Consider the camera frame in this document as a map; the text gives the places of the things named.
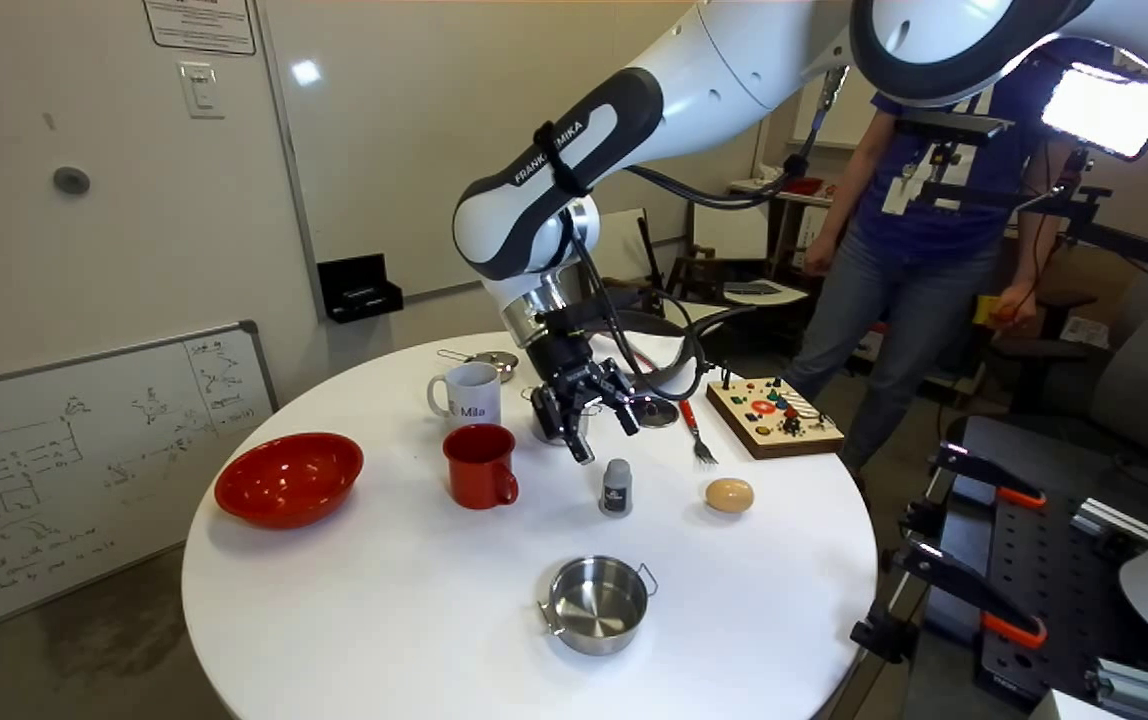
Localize black frying pan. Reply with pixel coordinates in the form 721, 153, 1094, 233
591, 313, 721, 395

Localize brown egg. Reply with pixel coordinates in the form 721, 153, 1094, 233
704, 477, 755, 517

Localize lower orange handled clamp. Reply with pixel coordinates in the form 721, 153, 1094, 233
851, 539, 1047, 666

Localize small metal strainer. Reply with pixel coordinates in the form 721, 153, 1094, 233
465, 352, 519, 385

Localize white light switch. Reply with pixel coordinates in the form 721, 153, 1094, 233
181, 59, 224, 120

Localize red handled fork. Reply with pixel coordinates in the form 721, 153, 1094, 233
677, 402, 715, 463

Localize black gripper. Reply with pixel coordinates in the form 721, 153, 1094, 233
526, 336, 641, 463

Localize wall paper notice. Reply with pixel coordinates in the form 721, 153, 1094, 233
143, 0, 257, 58

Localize upper orange handled clamp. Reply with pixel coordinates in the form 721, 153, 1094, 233
936, 446, 1047, 513

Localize red bowl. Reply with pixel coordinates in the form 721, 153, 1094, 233
210, 431, 362, 528

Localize bright light panel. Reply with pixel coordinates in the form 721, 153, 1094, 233
1039, 65, 1148, 162

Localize orange handled clamp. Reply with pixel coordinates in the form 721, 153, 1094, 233
936, 446, 1047, 513
851, 539, 1047, 666

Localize wooden button board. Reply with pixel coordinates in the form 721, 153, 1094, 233
704, 377, 843, 461

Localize leaning whiteboard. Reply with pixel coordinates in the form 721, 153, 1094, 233
0, 321, 274, 620

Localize red enamel mug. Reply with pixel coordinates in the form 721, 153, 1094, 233
444, 426, 519, 509

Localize black wall tray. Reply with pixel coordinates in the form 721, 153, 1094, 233
319, 255, 404, 325

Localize person in blue shirt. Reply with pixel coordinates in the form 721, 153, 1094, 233
783, 58, 1066, 471

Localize white cloth in pan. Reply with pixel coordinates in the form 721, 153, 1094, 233
616, 332, 692, 377

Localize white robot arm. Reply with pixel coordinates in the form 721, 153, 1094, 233
450, 0, 1148, 461

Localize near silver pot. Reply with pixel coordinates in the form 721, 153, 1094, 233
536, 556, 658, 655

